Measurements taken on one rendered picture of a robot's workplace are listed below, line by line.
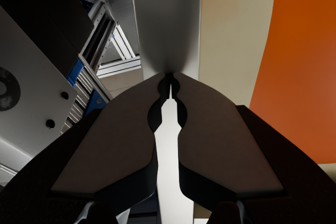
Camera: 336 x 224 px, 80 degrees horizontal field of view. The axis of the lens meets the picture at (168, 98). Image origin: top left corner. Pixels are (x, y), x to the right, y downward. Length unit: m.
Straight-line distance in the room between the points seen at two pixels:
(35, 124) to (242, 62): 0.18
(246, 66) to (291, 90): 0.05
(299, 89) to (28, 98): 0.23
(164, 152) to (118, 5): 1.06
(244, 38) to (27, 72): 0.18
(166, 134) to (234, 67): 0.08
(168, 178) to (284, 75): 0.14
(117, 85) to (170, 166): 1.64
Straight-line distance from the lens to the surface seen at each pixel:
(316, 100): 0.23
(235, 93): 0.19
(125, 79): 1.76
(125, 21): 1.22
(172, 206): 0.25
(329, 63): 0.21
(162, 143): 0.17
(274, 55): 0.18
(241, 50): 0.17
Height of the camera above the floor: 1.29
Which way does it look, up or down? 44 degrees down
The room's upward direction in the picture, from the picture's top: 179 degrees counter-clockwise
